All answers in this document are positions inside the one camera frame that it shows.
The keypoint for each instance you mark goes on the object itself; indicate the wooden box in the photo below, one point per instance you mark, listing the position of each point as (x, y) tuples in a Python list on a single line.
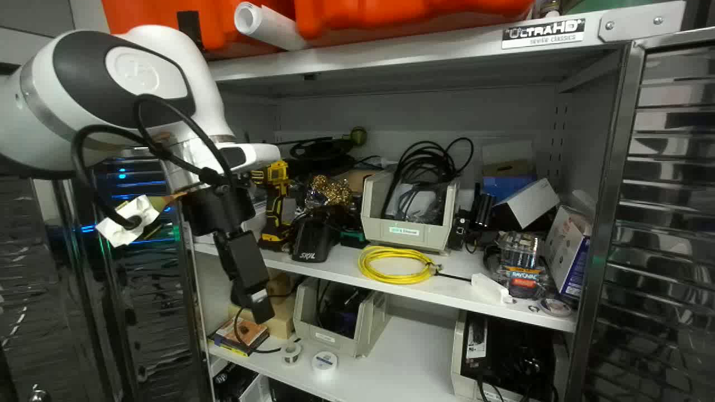
[(282, 315)]

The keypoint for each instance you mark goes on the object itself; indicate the black battery charger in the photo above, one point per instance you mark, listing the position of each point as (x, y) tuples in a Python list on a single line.
[(313, 240)]

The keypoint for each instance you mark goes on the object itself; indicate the white tape tag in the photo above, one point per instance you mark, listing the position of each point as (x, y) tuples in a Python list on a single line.
[(126, 221)]

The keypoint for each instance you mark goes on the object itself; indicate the white open box flap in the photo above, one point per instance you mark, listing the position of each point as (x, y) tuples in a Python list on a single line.
[(533, 203)]

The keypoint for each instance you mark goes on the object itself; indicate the brown gold tangled part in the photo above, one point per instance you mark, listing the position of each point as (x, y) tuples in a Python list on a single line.
[(330, 191)]

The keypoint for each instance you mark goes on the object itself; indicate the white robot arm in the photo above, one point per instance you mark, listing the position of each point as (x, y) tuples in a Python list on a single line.
[(75, 82)]

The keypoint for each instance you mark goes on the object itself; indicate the orange cover notebook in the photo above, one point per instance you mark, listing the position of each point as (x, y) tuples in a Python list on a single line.
[(240, 338)]

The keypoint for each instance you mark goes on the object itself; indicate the small white plastic part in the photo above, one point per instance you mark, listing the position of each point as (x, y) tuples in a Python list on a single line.
[(489, 289)]

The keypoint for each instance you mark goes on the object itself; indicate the reflective metal cabinet door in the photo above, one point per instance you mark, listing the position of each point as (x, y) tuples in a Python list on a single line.
[(661, 223)]

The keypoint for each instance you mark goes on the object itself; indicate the orange plastic case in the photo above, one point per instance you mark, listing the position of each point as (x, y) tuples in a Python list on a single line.
[(149, 17), (388, 12)]

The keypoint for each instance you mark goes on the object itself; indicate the red label battery pack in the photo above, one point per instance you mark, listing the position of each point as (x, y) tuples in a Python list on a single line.
[(525, 283)]

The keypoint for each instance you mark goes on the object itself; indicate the small green object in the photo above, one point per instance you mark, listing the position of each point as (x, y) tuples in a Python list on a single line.
[(354, 240)]

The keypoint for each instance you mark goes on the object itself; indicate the white tape roll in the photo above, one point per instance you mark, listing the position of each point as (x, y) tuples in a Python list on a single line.
[(292, 351)]

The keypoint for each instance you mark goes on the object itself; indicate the white round disc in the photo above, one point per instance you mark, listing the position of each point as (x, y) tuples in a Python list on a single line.
[(324, 361)]

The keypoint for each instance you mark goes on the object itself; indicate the white printed box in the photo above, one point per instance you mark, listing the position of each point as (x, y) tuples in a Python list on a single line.
[(569, 250)]

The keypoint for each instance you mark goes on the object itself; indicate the grey flat box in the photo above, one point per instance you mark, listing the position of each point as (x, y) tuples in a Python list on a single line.
[(506, 156)]

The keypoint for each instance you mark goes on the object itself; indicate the metal shelf cabinet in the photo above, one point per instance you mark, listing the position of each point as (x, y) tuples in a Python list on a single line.
[(417, 56)]

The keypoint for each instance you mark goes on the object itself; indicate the clear battery pack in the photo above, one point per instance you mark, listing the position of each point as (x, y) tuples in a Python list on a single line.
[(520, 249)]

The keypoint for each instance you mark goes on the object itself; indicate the white paper roll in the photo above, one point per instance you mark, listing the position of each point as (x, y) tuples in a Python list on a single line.
[(268, 25)]

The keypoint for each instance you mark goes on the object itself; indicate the blue cardboard box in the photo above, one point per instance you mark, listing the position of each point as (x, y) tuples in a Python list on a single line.
[(506, 188)]

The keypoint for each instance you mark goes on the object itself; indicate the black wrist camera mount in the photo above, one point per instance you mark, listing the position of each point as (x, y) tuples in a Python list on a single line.
[(218, 209)]

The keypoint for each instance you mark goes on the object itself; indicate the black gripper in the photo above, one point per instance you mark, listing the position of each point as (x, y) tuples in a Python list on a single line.
[(242, 259)]

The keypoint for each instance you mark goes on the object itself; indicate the beige toolbox bin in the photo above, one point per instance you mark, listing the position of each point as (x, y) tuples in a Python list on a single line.
[(406, 236)]

